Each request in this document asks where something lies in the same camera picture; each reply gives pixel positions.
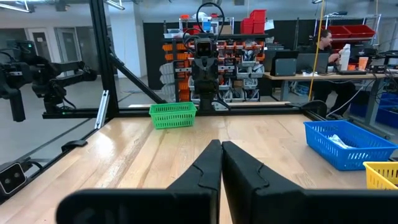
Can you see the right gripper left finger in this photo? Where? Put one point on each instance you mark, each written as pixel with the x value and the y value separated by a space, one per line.
pixel 192 193

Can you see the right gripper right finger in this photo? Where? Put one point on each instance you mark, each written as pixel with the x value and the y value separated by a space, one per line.
pixel 258 193

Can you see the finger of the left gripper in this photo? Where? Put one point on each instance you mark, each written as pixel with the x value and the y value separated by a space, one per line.
pixel 207 66
pixel 201 66

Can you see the white toothpaste tube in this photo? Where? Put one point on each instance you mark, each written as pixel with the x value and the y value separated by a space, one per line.
pixel 339 141

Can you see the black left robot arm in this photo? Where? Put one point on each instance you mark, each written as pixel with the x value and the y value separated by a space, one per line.
pixel 206 99

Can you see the background black robot arm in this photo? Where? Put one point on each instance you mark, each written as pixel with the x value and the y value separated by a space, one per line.
pixel 46 77

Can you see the green plastic basket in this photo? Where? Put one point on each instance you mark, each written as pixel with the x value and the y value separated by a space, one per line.
pixel 172 116

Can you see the stacked red bins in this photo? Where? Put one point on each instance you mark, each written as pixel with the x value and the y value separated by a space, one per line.
pixel 253 21

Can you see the white building pillar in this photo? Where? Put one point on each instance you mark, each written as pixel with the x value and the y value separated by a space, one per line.
pixel 127 40

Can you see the blue plastic basket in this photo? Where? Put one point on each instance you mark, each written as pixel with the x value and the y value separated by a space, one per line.
pixel 335 158

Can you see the wooden desk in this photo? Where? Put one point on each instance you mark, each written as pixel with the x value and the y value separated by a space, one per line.
pixel 298 76

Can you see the dark laptop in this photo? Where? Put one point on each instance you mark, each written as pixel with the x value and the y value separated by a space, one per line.
pixel 312 62

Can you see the person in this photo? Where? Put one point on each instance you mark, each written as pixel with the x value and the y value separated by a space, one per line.
pixel 326 46

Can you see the yellow plastic basket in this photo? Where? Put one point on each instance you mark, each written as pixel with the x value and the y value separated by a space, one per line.
pixel 382 175

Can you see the black table edge clip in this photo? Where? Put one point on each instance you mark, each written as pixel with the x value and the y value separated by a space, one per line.
pixel 74 145

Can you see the white bottle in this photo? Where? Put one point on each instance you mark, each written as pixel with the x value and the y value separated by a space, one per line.
pixel 345 57

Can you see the red shelf bins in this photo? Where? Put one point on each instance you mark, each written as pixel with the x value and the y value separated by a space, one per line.
pixel 351 31

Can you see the orange cup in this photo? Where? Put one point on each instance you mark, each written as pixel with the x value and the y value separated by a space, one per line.
pixel 363 63

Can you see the blue storage bins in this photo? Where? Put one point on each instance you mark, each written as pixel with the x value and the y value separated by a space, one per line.
pixel 388 105

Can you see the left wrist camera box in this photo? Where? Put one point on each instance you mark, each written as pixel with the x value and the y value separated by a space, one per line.
pixel 204 48

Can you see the black table frame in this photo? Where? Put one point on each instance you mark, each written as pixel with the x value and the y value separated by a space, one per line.
pixel 104 46

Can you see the silver metal bracket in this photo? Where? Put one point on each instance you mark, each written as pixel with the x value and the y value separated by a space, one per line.
pixel 102 109

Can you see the table-level camera box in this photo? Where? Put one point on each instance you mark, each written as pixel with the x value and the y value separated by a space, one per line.
pixel 12 179

